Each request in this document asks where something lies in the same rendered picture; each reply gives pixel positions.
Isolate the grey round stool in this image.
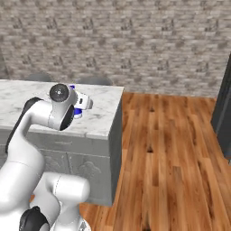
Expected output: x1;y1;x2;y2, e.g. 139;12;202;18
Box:
24;71;54;83

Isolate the grey kitchen island cabinet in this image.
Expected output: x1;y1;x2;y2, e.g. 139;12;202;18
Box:
0;88;125;208

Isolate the blue and white water bottle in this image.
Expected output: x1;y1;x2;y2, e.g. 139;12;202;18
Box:
69;84;83;119

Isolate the grey drawer front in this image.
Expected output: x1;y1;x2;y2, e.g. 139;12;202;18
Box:
28;131;111;157

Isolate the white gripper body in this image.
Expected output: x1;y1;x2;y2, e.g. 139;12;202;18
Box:
85;95;94;110

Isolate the dark tall cabinet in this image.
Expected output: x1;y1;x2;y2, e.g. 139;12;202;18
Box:
210;52;231;161

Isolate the grey carved cupboard door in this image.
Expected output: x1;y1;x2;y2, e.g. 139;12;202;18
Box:
39;149;71;176
67;152;112;207

